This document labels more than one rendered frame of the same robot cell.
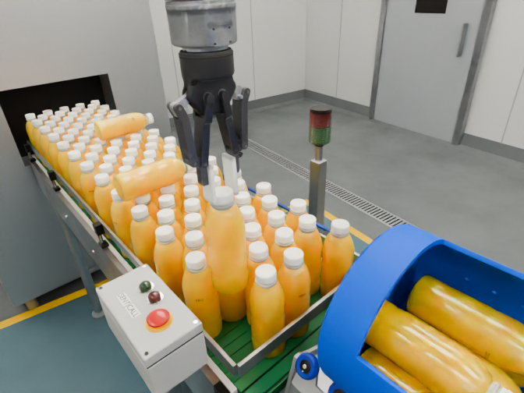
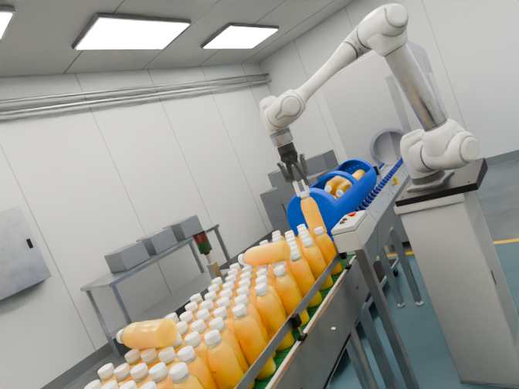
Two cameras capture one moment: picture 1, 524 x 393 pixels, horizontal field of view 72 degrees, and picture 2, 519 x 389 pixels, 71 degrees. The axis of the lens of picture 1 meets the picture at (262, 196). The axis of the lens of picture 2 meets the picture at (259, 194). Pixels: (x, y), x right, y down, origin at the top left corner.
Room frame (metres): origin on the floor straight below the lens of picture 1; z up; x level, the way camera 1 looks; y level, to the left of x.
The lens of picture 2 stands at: (1.15, 1.55, 1.47)
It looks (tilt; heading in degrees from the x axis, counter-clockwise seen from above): 5 degrees down; 254
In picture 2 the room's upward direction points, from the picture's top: 22 degrees counter-clockwise
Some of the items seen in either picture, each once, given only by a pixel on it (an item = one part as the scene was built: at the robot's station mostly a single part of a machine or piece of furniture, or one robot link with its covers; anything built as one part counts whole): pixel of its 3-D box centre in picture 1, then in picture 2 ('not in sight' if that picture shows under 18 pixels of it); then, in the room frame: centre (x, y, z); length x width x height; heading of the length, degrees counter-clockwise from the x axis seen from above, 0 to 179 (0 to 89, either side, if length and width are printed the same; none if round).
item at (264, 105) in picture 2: not in sight; (273, 114); (0.53, 0.08, 1.62); 0.13 x 0.11 x 0.16; 86
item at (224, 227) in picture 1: (227, 244); (312, 215); (0.53, 0.07, 1.15); 0.07 x 0.07 x 0.19
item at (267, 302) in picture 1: (267, 313); not in sight; (0.51, 0.00, 1.00); 0.07 x 0.07 x 0.19
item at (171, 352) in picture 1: (150, 323); (353, 230); (0.44, 0.21, 1.05); 0.20 x 0.10 x 0.10; 40
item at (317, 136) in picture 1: (320, 133); (204, 246); (1.00, -0.18, 1.18); 0.06 x 0.06 x 0.05
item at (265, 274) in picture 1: (266, 274); not in sight; (0.51, 0.00, 1.10); 0.04 x 0.04 x 0.02
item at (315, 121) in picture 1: (320, 118); (200, 238); (1.00, -0.18, 1.23); 0.06 x 0.06 x 0.04
